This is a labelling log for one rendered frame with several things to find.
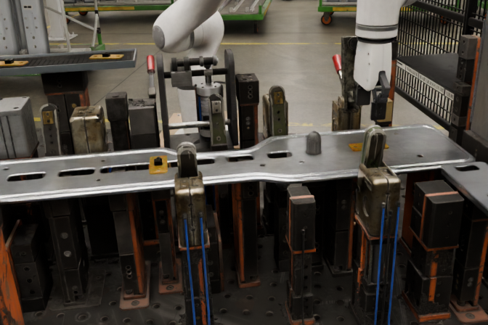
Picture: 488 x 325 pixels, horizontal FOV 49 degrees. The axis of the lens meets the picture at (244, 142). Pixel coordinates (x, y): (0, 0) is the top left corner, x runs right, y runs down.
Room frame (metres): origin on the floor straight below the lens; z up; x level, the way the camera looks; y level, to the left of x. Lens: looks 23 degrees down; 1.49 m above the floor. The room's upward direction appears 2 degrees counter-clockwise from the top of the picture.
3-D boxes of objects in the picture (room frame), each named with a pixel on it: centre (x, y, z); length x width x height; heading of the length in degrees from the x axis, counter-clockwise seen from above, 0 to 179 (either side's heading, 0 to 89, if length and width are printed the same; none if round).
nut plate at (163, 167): (1.04, 0.18, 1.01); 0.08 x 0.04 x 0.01; 7
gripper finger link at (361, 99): (1.16, -0.27, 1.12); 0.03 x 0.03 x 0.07; 7
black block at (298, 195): (0.91, -0.11, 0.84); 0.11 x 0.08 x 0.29; 7
